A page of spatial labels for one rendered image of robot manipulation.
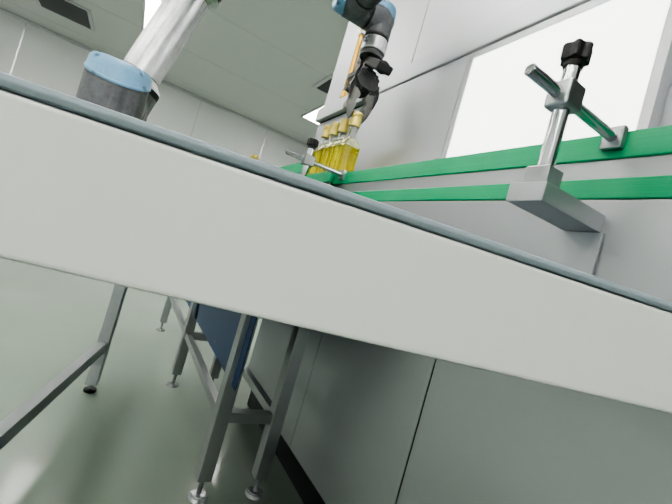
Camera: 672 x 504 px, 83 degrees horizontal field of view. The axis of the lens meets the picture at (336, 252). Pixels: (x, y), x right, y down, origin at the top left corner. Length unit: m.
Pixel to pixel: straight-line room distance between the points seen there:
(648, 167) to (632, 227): 0.08
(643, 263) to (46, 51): 7.14
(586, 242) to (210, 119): 6.81
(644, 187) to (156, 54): 0.96
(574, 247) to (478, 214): 0.15
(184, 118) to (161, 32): 5.97
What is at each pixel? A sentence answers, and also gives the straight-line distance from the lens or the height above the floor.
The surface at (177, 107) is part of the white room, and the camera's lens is 7.05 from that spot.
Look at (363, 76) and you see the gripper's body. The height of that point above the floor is 1.27.
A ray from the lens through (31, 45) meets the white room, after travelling 7.26.
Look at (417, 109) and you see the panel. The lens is 1.17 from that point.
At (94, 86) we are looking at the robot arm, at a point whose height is 0.92.
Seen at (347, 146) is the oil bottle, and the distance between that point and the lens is 1.13.
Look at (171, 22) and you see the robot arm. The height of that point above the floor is 1.16.
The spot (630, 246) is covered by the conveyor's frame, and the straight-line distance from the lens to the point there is 0.48.
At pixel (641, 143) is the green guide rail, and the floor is 0.95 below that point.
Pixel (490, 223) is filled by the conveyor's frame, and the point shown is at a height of 0.84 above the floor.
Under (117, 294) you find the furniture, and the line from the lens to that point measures 1.67.
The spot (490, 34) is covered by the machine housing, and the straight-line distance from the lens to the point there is 1.11.
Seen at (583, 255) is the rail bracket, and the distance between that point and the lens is 0.49.
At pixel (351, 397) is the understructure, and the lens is 1.11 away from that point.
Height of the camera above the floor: 0.73
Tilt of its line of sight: 1 degrees up
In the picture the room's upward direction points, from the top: 16 degrees clockwise
